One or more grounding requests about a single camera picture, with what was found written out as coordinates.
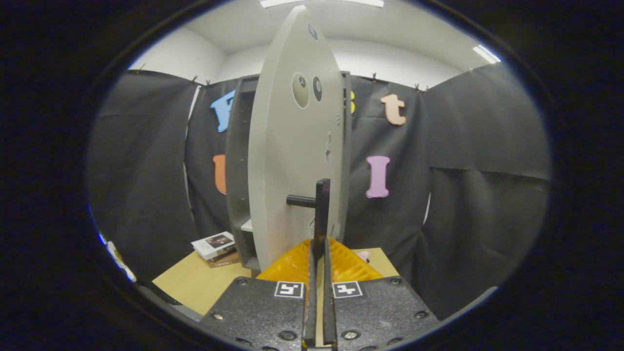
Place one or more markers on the white book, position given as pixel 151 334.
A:
pixel 214 242

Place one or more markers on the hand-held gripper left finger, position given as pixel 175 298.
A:
pixel 258 312

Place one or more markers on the green and pink plush toy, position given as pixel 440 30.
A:
pixel 363 255

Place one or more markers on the grey shoe cabinet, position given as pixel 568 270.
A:
pixel 236 170

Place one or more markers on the brown book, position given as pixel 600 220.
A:
pixel 226 261

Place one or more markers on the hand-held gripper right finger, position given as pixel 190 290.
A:
pixel 380 312

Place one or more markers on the black backdrop cloth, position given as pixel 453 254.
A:
pixel 463 146

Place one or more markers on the grey shoe cabinet door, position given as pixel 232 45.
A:
pixel 287 161

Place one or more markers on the small ceiling light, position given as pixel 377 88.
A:
pixel 486 53

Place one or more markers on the long ceiling light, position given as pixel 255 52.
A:
pixel 321 2

